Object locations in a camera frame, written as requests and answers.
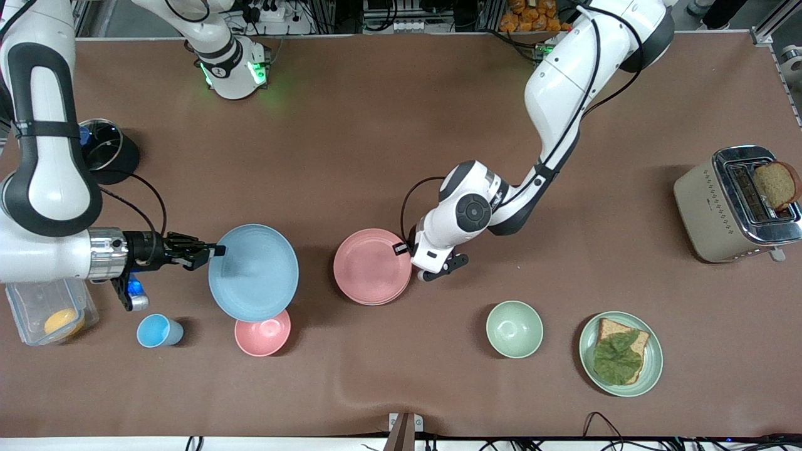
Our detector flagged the green lettuce leaf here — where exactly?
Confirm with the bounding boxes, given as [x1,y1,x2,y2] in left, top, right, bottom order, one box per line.
[593,331,643,386]

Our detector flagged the white power strip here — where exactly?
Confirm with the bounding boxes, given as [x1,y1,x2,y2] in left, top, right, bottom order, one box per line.
[247,0,295,23]

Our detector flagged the brown bread slice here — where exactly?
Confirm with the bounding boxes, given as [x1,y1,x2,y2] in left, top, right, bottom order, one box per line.
[594,318,650,385]
[753,161,801,212]

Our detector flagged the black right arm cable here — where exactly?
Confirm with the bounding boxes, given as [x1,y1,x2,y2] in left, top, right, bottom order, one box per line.
[94,168,169,237]

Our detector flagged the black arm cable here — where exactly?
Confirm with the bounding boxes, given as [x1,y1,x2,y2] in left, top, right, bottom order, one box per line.
[400,6,646,248]
[94,168,169,237]

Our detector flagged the beige toaster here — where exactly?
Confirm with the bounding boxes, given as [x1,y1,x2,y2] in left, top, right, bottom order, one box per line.
[674,145,802,264]

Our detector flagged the glass pot lid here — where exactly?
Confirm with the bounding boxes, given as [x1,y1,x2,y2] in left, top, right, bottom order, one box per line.
[80,119,124,171]

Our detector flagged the metal mount bracket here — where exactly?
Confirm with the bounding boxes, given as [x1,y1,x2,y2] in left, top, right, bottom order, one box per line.
[383,412,424,451]

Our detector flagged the aluminium frame rail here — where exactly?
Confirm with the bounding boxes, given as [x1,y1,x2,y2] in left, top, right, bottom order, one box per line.
[751,0,802,46]

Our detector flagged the blue cup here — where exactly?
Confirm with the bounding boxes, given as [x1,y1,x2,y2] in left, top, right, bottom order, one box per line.
[137,314,184,348]

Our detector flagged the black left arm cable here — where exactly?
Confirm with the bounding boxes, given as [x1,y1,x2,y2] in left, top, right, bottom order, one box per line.
[400,6,646,248]

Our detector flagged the orange snack bags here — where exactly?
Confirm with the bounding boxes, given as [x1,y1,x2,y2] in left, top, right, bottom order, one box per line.
[499,0,568,33]

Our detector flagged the green bowl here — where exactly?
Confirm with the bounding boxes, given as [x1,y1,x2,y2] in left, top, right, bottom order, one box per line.
[486,301,544,359]

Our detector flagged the green plate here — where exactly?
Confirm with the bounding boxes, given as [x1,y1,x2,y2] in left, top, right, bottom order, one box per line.
[579,311,664,398]

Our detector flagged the blue plate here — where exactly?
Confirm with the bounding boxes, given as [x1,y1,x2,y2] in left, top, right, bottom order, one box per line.
[208,224,300,323]

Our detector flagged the yellow round food piece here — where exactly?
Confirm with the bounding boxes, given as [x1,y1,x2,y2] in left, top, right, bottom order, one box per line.
[44,308,85,339]

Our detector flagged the pink plate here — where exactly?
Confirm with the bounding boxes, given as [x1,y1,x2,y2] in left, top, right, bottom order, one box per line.
[333,228,413,305]

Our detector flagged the clear plastic container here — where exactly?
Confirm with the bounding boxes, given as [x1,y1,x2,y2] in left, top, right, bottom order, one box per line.
[5,279,100,346]

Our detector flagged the pink bowl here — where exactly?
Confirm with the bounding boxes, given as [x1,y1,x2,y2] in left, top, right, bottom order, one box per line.
[234,309,292,358]

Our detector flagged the brown table mat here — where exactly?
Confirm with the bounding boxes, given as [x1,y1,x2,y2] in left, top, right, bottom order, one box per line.
[0,31,802,439]

